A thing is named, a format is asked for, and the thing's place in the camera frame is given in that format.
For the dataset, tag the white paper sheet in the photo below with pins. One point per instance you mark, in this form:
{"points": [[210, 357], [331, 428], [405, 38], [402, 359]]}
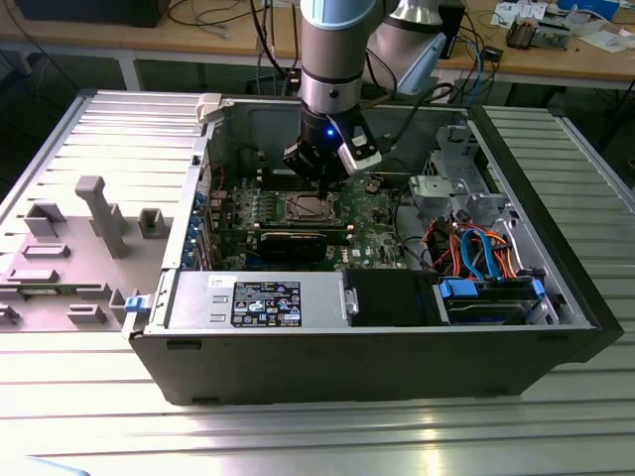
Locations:
{"points": [[607, 40]]}

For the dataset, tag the black PC case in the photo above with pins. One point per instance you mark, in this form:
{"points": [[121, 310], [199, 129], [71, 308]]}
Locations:
{"points": [[347, 367]]}

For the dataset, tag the grey power supply unit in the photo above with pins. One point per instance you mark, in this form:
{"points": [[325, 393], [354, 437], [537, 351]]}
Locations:
{"points": [[198, 297]]}

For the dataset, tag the grey parts rack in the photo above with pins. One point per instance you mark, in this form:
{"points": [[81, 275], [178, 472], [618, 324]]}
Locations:
{"points": [[74, 258]]}

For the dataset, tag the green motherboard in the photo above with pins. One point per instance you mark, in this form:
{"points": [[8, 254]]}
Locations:
{"points": [[369, 233]]}

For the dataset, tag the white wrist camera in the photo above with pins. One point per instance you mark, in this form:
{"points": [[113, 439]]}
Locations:
{"points": [[359, 158]]}

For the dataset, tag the silver CPU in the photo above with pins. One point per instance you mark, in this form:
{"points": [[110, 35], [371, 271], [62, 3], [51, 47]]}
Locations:
{"points": [[311, 207]]}

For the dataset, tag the small black tower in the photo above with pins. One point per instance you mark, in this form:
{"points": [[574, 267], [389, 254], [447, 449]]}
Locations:
{"points": [[454, 30]]}

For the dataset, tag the small black adapter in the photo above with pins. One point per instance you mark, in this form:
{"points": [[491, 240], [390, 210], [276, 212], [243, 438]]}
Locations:
{"points": [[493, 53]]}

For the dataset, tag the wooden desk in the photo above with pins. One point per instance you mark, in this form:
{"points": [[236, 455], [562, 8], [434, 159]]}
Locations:
{"points": [[149, 35]]}

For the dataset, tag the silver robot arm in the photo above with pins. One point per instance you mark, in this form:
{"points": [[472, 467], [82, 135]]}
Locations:
{"points": [[330, 59]]}

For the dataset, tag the copper heat sink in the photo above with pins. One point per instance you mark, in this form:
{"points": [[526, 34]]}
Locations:
{"points": [[521, 32]]}

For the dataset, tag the large black box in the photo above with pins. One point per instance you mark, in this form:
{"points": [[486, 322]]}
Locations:
{"points": [[99, 12]]}

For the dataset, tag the blue case latch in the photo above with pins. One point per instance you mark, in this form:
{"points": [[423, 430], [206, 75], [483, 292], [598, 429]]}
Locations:
{"points": [[136, 304]]}

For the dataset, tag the hard disk with blue carrier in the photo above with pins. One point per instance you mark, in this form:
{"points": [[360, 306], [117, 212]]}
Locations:
{"points": [[486, 310]]}

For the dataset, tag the grey metal bracket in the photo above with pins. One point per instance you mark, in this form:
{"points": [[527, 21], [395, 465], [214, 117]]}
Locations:
{"points": [[553, 32]]}

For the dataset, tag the CPU socket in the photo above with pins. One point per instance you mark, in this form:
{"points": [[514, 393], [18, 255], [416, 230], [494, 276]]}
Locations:
{"points": [[292, 218]]}

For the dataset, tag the black plastic shroud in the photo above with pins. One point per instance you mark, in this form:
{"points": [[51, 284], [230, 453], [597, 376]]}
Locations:
{"points": [[387, 297]]}

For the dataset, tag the black coin battery holder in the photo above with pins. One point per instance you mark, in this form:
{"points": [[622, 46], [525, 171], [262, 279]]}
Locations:
{"points": [[374, 186]]}

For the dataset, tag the black graphics card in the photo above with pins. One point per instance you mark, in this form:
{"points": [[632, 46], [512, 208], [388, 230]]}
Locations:
{"points": [[292, 248]]}

